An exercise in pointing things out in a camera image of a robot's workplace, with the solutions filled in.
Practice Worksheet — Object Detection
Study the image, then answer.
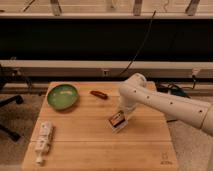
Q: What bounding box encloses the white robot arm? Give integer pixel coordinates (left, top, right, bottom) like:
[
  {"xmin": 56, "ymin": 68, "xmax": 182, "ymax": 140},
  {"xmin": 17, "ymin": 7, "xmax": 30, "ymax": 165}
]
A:
[{"xmin": 119, "ymin": 73, "xmax": 213, "ymax": 137}]

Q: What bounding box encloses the red-brown sausage toy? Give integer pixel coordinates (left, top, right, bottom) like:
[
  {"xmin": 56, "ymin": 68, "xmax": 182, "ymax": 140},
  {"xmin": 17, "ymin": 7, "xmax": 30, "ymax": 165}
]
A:
[{"xmin": 90, "ymin": 91, "xmax": 108, "ymax": 100}]

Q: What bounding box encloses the green bowl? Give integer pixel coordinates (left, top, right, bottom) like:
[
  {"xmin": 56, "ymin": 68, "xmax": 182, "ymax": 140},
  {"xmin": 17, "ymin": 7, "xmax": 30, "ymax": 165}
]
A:
[{"xmin": 47, "ymin": 84, "xmax": 79, "ymax": 110}]

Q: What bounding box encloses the white plastic bottle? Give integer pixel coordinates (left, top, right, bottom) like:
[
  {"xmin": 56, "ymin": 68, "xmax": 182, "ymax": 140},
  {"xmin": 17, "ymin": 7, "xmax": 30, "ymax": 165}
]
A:
[{"xmin": 35, "ymin": 121, "xmax": 54, "ymax": 166}]

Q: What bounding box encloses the black hanging cable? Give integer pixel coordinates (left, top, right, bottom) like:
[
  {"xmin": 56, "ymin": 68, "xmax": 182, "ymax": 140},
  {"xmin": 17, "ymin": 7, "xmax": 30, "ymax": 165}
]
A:
[{"xmin": 118, "ymin": 9, "xmax": 157, "ymax": 78}]

